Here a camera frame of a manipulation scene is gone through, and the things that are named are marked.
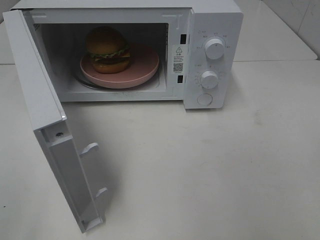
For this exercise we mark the pink round plate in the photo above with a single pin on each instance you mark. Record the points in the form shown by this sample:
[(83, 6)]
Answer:
[(138, 65)]

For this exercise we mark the lower white round knob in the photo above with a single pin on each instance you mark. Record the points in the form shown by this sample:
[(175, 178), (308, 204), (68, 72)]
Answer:
[(209, 80)]

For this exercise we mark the upper white round knob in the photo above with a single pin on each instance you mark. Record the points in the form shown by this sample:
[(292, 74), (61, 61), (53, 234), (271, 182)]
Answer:
[(214, 48)]

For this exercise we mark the white warning label sticker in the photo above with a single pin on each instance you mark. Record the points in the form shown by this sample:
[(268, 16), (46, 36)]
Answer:
[(179, 53)]

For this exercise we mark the white microwave oven body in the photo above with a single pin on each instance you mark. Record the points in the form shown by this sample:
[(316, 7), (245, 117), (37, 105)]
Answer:
[(64, 24)]

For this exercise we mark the toy burger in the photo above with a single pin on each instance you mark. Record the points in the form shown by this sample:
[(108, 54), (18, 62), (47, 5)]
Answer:
[(108, 50)]

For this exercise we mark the glass microwave turntable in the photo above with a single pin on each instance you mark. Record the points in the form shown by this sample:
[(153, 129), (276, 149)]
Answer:
[(152, 84)]

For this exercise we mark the white round knob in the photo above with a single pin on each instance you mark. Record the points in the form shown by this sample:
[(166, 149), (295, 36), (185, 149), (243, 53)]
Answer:
[(209, 80), (214, 48)]

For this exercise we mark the white round door button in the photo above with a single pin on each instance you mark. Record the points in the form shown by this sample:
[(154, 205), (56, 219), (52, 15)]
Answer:
[(205, 99)]

